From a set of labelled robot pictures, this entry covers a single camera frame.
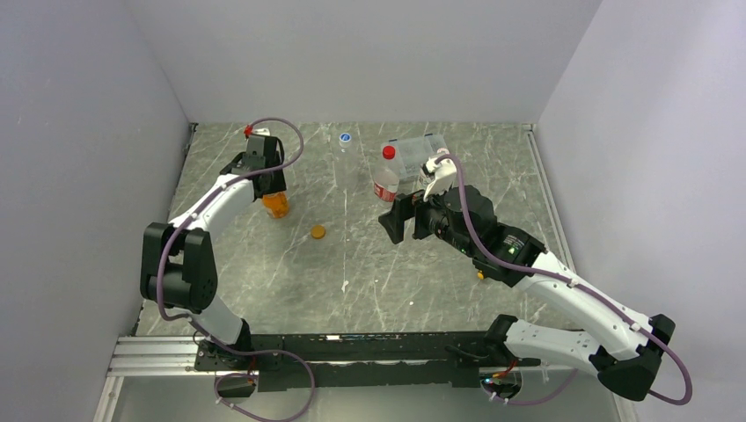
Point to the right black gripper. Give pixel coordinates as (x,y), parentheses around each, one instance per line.
(405,207)

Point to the blue white bottle cap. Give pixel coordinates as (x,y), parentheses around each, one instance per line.
(345,139)

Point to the small red label bottle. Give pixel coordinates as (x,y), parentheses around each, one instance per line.
(385,180)

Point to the clear plastic screw box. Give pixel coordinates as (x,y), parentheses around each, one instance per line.
(412,153)

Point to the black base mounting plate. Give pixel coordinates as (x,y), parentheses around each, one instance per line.
(289,361)

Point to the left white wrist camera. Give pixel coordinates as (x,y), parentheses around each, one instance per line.
(256,131)

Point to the red bottle cap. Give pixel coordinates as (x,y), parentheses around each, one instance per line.
(388,152)

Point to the orange juice bottle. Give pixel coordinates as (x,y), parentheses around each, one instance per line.
(276,204)

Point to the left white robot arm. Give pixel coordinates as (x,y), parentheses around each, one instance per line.
(178,271)

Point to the aluminium rail frame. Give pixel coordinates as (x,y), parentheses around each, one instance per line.
(154,379)

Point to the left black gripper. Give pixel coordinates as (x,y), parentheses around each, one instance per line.
(278,185)

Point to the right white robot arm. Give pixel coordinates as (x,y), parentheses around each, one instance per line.
(621,347)

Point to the orange bottle cap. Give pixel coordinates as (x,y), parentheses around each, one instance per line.
(318,231)

